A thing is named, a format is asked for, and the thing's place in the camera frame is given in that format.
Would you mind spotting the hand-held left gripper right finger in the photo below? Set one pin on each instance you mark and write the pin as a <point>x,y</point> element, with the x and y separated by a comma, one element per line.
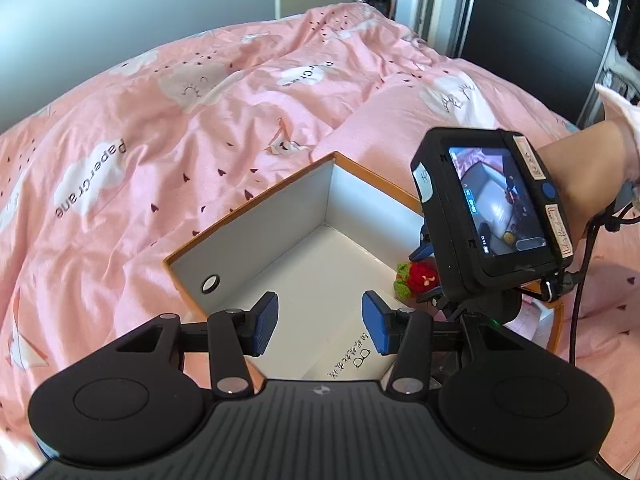
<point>376,327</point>

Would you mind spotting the light pink pouch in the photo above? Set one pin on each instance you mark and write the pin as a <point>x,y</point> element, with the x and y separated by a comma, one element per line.
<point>537,322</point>

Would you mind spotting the red crochet strawberry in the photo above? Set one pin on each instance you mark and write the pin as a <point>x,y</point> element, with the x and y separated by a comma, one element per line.
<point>422,277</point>

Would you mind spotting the person's right forearm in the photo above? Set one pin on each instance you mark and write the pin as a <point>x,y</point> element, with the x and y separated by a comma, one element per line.
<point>580,175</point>

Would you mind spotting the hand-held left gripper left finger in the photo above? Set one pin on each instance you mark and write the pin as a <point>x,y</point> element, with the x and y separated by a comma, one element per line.
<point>264,325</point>

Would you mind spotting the white printed tube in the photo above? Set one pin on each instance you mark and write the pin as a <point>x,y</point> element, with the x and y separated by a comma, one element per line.
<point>350,355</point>

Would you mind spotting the pink printed blanket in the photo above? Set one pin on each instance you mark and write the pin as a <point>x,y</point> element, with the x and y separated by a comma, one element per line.
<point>150,135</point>

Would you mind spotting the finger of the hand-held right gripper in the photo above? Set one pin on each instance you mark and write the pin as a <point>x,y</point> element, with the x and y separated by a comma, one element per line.
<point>434,300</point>
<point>424,247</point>

